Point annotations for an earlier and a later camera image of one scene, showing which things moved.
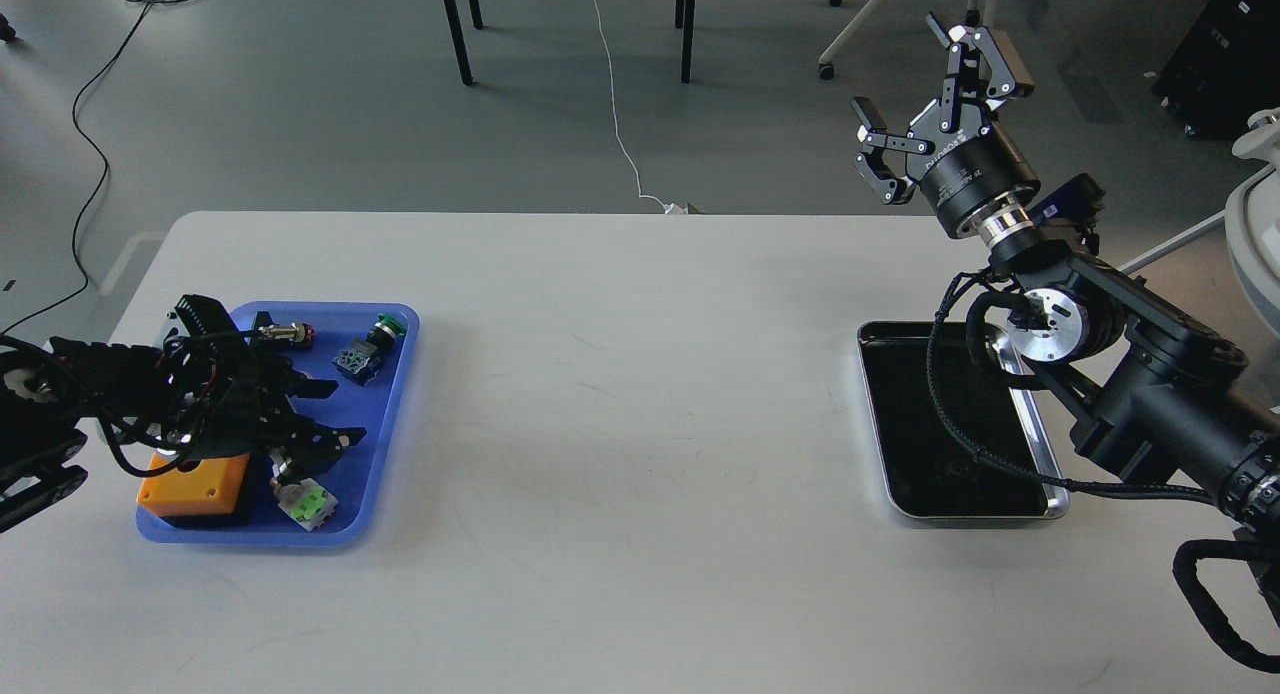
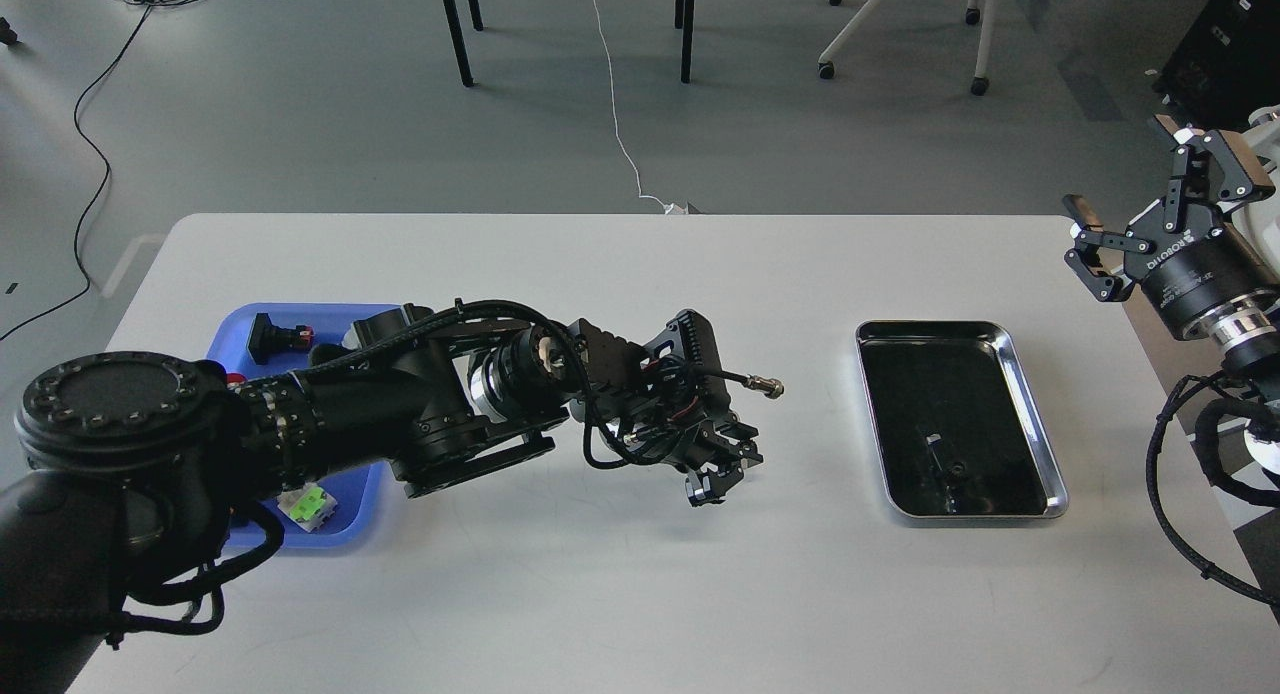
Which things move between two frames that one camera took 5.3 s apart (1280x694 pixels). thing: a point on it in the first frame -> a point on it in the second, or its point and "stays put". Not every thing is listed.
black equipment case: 1226,67 stays put
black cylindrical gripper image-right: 982,186 -> 1198,272
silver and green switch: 309,503 stays put
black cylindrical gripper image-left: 237,410 -> 684,433
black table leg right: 685,6 stays put
